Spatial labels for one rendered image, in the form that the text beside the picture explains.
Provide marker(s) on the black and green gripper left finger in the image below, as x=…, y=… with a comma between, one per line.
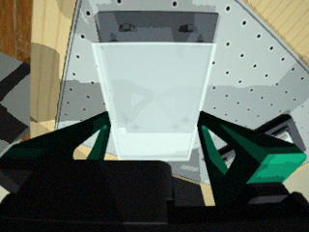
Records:
x=61, y=143

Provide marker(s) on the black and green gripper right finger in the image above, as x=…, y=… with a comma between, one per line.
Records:
x=260, y=158

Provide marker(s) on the white multi-well plate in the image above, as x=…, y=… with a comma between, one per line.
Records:
x=284, y=136

